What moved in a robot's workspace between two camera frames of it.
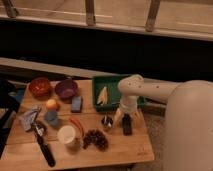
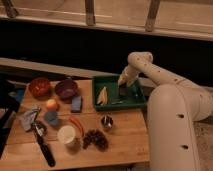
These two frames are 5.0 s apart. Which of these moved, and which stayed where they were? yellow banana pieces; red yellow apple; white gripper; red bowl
Moved: white gripper
Stayed: red bowl; yellow banana pieces; red yellow apple
